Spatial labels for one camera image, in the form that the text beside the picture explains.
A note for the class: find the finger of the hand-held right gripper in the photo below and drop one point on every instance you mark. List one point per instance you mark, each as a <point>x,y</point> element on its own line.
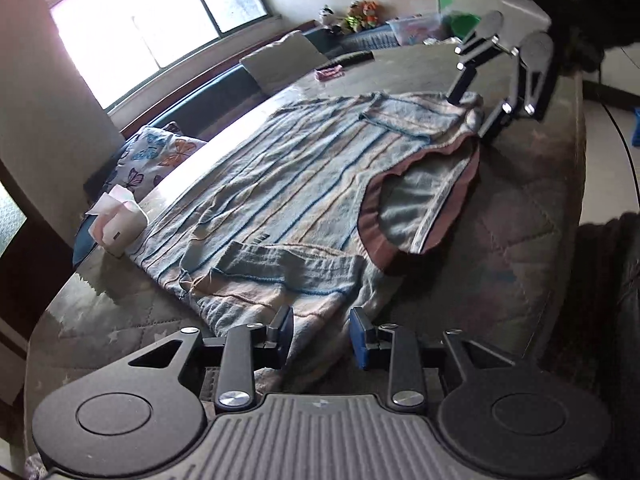
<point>457,91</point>
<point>495,125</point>

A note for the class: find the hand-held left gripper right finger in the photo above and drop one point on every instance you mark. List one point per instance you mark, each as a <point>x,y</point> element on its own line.
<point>358,338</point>

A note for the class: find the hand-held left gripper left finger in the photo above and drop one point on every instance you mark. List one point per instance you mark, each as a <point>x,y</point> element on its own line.
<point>286,331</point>

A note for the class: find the striped knitted sweater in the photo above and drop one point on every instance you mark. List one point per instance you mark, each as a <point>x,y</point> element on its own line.
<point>280,185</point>

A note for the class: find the person's right forearm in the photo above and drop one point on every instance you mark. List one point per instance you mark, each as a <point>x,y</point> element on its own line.
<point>615,10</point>

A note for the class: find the green plastic bin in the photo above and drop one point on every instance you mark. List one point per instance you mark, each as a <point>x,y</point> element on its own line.
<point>465,24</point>

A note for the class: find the clear plastic container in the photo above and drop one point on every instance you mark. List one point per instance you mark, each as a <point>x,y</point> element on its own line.
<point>415,29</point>

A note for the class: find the black remote control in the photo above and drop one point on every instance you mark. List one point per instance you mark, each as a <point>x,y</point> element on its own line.
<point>352,57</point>

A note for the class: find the orange plush toy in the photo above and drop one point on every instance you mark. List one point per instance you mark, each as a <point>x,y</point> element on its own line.
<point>371,11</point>

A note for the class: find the stuffed toys on sofa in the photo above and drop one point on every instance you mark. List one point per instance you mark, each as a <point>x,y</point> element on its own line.
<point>354,16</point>

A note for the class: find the pink cloth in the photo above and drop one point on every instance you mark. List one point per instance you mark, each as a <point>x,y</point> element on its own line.
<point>330,73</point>

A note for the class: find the plain grey pillow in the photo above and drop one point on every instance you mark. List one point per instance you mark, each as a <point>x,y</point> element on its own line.
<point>280,60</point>

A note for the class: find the white tissue box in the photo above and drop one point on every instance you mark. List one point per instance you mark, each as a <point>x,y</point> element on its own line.
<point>120,230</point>

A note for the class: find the butterfly print pillow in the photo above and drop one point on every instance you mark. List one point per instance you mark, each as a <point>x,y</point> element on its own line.
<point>150,157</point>

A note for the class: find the dark wooden door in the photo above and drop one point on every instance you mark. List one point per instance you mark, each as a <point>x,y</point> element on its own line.
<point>35,270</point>

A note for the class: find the large window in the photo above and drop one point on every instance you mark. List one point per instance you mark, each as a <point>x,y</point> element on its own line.
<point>150,20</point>

